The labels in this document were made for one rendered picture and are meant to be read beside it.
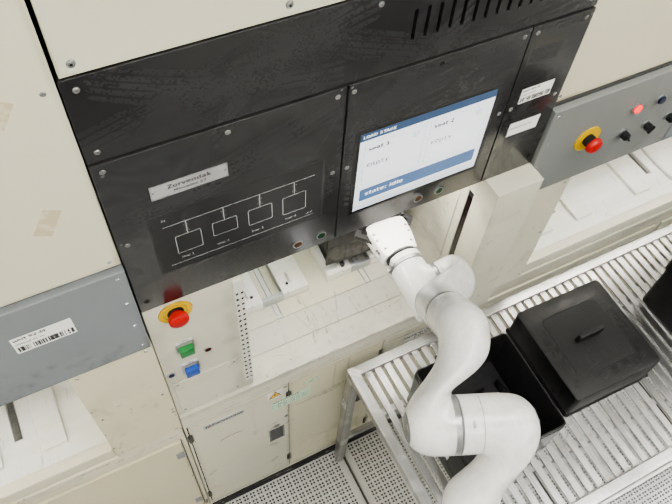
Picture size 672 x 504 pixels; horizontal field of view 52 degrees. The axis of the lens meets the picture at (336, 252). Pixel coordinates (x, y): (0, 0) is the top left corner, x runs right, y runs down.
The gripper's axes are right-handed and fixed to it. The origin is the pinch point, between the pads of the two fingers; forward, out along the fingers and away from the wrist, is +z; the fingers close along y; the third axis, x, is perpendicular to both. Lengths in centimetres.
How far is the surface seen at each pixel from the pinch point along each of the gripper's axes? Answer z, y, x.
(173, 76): -19, -45, 72
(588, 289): -27, 59, -34
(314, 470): -21, -21, -120
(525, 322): -29, 36, -34
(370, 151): -17.4, -13.5, 43.5
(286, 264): 10.8, -18.6, -29.4
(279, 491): -23, -35, -120
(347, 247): 3.5, -3.9, -19.2
